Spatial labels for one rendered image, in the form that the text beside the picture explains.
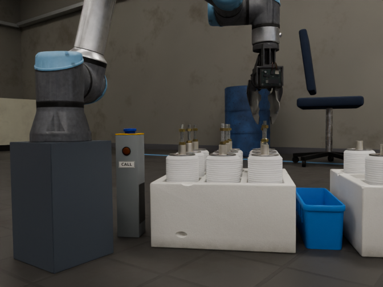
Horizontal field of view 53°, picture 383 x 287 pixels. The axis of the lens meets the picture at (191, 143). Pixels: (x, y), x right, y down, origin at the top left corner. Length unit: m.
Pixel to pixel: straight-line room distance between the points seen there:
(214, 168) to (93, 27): 0.51
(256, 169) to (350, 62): 3.45
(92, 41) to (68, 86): 0.20
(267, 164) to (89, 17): 0.63
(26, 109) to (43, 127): 5.49
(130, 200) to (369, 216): 0.66
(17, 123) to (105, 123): 1.33
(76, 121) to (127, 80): 5.20
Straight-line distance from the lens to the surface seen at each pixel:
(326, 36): 4.55
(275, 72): 1.04
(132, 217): 1.19
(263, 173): 1.05
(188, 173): 1.07
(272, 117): 1.09
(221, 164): 1.05
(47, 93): 1.00
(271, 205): 1.03
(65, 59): 1.00
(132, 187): 1.17
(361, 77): 4.38
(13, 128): 6.36
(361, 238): 1.08
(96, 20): 1.15
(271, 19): 1.08
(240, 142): 4.14
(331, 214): 1.10
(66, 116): 0.98
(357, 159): 1.32
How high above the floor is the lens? 0.33
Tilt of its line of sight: 3 degrees down
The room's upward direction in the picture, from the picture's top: 1 degrees counter-clockwise
